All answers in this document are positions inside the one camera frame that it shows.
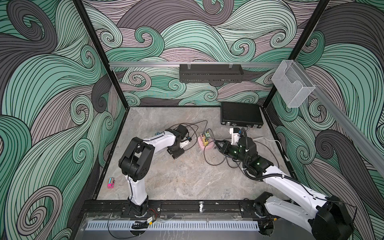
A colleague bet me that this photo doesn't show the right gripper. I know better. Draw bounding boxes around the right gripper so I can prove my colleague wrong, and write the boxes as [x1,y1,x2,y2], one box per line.
[214,139,249,165]

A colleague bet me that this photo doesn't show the yellow charger adapter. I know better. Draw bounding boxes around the yellow charger adapter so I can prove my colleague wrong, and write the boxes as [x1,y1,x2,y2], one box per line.
[201,135,209,146]

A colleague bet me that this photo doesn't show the grey cable of pink charger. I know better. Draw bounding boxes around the grey cable of pink charger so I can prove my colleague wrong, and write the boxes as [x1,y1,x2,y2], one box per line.
[166,119,209,151]

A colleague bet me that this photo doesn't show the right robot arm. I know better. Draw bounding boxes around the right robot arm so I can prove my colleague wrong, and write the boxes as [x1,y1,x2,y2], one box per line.
[213,128,354,240]

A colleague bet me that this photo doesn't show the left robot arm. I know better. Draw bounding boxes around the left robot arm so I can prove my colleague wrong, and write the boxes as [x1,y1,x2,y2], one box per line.
[119,125,192,216]

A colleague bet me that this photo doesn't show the pink power strip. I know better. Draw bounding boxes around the pink power strip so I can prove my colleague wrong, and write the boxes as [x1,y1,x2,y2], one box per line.
[198,136,214,150]

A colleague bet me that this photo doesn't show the black hard case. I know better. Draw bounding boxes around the black hard case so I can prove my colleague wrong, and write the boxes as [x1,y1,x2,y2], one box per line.
[221,102,264,128]

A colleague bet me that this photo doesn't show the pink toy car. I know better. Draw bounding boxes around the pink toy car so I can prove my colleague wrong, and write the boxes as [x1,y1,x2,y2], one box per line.
[107,177,115,189]

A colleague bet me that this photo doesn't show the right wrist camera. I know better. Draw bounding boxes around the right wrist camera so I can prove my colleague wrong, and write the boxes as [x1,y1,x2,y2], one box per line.
[229,128,242,145]

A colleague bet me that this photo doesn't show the black wall shelf tray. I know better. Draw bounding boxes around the black wall shelf tray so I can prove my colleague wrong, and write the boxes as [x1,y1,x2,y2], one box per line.
[179,64,244,84]

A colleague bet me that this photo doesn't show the white power strip cord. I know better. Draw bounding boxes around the white power strip cord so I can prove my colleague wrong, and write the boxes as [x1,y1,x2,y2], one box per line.
[251,136,290,161]

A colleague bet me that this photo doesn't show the aluminium rail back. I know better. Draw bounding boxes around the aluminium rail back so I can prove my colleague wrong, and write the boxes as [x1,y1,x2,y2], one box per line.
[109,61,280,68]

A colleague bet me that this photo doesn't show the aluminium rail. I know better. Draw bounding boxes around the aluminium rail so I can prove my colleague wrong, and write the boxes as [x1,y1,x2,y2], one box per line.
[109,61,280,68]
[297,63,384,176]

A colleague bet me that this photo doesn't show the clear acrylic wall holder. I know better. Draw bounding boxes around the clear acrylic wall holder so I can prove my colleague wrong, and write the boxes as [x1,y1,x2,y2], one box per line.
[272,60,316,108]

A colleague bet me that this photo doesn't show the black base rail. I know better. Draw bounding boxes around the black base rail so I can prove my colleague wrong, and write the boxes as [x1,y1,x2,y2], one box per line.
[82,199,262,216]

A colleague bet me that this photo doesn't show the aluminium rail right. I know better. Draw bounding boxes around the aluminium rail right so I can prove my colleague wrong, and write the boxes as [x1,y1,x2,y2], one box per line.
[297,63,384,176]

